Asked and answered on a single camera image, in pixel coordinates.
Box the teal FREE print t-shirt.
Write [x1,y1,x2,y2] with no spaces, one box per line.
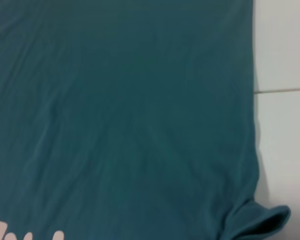
[0,0,292,240]

